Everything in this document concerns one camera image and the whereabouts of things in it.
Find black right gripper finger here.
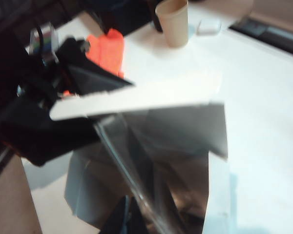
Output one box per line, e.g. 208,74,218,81
101,195,148,234

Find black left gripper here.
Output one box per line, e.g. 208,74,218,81
0,28,135,167

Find grey white mask box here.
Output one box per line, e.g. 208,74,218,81
48,69,238,234

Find black mask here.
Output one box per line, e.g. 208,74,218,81
94,116,209,234

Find beige paper cup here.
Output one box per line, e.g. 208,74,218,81
155,0,189,48

